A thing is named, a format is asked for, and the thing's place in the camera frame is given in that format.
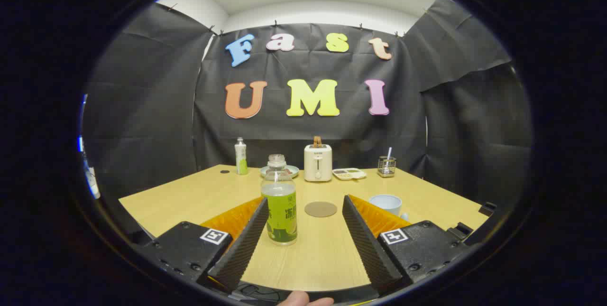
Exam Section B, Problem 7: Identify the small white green bottle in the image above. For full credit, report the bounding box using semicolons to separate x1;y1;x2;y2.
235;137;248;176

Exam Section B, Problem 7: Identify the computer monitor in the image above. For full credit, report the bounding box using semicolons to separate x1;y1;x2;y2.
77;93;88;153

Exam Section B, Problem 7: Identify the round brown coaster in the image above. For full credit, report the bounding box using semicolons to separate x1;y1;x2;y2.
304;201;338;218

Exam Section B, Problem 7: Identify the white toaster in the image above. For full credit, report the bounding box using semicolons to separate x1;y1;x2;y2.
304;136;333;182

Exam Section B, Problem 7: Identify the green label juice bottle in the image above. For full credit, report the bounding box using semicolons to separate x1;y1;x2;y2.
261;154;298;246

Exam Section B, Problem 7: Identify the white divided tray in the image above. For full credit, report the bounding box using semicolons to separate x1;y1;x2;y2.
332;168;367;181

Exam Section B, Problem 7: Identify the pale green plate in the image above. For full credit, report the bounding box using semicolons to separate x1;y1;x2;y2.
260;165;300;178

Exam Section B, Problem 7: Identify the wire mesh holder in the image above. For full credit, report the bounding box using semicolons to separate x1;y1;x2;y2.
377;156;396;177

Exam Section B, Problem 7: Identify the white object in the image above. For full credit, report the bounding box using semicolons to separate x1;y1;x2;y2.
84;154;101;200

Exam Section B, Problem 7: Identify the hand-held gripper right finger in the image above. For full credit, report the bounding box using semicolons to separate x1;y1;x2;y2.
342;195;475;296

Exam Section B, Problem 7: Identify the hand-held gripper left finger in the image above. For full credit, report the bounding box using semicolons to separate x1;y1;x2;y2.
135;195;270;293

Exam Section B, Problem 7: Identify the pale blue cup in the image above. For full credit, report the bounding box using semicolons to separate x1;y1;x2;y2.
369;195;409;221

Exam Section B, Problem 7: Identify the wooden table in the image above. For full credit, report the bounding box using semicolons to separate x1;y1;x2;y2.
119;164;489;292

